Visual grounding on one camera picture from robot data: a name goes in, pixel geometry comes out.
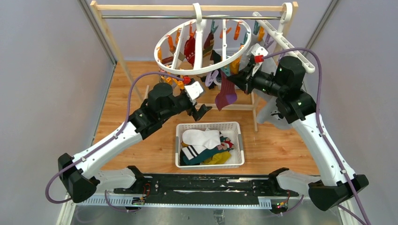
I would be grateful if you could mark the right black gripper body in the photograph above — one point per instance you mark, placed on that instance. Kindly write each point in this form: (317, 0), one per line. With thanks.
(259, 80)

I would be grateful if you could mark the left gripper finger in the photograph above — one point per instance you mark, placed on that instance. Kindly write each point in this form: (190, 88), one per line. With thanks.
(197, 114)
(204, 109)

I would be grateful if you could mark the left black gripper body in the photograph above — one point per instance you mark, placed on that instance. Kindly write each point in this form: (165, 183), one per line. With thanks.
(181, 104)

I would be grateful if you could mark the purple striped sock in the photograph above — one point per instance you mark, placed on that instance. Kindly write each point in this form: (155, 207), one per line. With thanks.
(227, 94)

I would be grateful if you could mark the round white clip hanger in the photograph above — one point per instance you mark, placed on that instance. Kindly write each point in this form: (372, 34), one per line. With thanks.
(173, 44)

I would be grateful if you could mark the brown beige patterned sock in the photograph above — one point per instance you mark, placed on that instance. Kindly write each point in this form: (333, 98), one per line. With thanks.
(168, 62)

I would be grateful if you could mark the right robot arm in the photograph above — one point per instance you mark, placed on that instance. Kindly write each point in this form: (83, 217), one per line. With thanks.
(337, 181)

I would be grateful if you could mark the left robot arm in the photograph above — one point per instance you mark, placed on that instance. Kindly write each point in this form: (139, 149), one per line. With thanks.
(81, 173)

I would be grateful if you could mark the straight white clip hanger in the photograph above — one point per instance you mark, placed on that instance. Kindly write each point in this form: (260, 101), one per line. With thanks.
(287, 14)

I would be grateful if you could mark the orange clothespin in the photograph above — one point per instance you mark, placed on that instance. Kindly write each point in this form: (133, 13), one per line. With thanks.
(172, 81)

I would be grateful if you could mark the purple clothespin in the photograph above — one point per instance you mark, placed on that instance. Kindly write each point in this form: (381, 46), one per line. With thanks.
(210, 77)

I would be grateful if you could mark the white back basket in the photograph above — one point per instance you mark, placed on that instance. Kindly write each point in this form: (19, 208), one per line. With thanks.
(218, 53)

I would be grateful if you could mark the white basket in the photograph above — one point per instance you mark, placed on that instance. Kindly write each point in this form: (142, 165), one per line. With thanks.
(218, 53)
(228, 129)

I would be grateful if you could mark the white front basket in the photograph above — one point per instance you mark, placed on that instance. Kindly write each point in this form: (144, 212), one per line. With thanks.
(228, 129)

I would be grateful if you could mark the grey towel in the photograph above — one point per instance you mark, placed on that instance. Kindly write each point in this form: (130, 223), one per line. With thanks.
(269, 113)

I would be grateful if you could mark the teal sock in basket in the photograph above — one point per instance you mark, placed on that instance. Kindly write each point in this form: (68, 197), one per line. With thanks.
(207, 153)

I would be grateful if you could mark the cartoon print sock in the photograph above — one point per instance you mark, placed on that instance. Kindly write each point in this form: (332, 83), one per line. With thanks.
(226, 144)

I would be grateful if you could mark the brown argyle sock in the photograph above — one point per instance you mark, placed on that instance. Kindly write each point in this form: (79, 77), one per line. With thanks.
(210, 56)

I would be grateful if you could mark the yellow sock in basket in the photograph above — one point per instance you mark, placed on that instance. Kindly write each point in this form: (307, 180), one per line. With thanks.
(218, 159)

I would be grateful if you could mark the red patterned sock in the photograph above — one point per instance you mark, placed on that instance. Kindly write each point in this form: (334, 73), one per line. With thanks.
(189, 50)

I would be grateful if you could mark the metal rack rod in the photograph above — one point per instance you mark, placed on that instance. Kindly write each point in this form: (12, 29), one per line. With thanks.
(191, 17)

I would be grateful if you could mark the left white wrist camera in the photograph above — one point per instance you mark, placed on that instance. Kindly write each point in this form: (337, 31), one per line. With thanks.
(194, 90)

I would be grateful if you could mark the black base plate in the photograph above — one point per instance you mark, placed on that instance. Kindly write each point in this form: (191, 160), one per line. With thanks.
(204, 189)

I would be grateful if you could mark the wooden drying rack frame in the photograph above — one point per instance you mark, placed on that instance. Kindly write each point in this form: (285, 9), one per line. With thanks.
(230, 10)

